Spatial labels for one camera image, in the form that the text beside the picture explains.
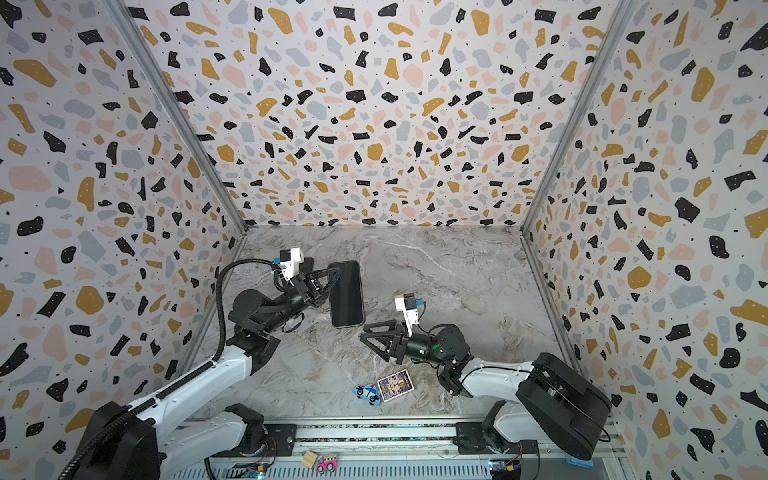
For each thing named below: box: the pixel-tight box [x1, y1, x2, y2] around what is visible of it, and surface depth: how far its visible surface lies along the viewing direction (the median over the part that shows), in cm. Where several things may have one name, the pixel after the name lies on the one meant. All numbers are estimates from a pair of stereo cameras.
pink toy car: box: [315, 454, 338, 475], surface depth 71 cm
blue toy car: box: [352, 384, 381, 406], surface depth 81 cm
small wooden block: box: [302, 450, 318, 469], surface depth 72 cm
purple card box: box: [376, 368, 415, 403], surface depth 83 cm
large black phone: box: [330, 261, 365, 328], surface depth 68 cm
